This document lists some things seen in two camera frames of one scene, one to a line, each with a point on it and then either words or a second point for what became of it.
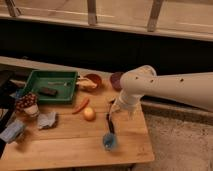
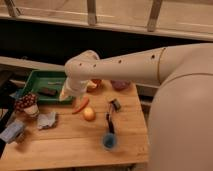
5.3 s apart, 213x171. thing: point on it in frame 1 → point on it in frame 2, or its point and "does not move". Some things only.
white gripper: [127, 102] → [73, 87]
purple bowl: [115, 80] does not move
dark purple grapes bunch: [24, 101] does not move
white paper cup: [32, 110] does not move
